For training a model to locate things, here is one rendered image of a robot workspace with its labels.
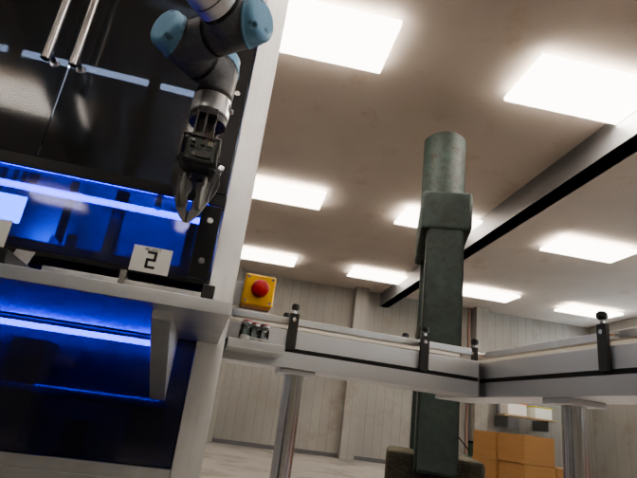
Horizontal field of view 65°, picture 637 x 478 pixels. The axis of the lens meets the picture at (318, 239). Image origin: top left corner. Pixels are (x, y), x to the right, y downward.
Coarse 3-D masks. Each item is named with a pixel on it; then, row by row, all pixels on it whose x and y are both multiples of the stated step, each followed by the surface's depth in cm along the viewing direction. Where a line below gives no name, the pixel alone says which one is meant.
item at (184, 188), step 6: (186, 174) 94; (180, 180) 94; (186, 180) 94; (180, 186) 89; (186, 186) 94; (180, 192) 89; (186, 192) 93; (174, 198) 92; (180, 198) 90; (186, 198) 93; (180, 204) 92; (186, 204) 93; (180, 210) 92; (186, 210) 92; (180, 216) 92; (186, 216) 92
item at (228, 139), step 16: (240, 64) 133; (240, 80) 132; (240, 96) 131; (240, 112) 129; (224, 144) 125; (224, 160) 124; (224, 176) 123; (224, 192) 122; (208, 208) 119; (208, 224) 118; (208, 240) 117; (192, 256) 115; (208, 256) 116; (192, 272) 114; (208, 272) 114
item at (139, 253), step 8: (136, 248) 112; (144, 248) 113; (152, 248) 113; (160, 248) 113; (136, 256) 112; (144, 256) 112; (152, 256) 112; (160, 256) 113; (168, 256) 113; (136, 264) 111; (144, 264) 112; (152, 264) 112; (160, 264) 112; (168, 264) 113; (152, 272) 111; (160, 272) 112
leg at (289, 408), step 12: (276, 372) 129; (288, 372) 124; (300, 372) 125; (312, 372) 126; (288, 384) 126; (300, 384) 127; (288, 396) 125; (300, 396) 127; (288, 408) 124; (288, 420) 123; (276, 432) 123; (288, 432) 122; (276, 444) 122; (288, 444) 121; (276, 456) 120; (288, 456) 120; (276, 468) 119; (288, 468) 120
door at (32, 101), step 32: (0, 0) 124; (32, 0) 126; (0, 32) 121; (32, 32) 123; (64, 32) 125; (0, 64) 119; (32, 64) 121; (64, 64) 123; (0, 96) 117; (32, 96) 118; (0, 128) 114; (32, 128) 116
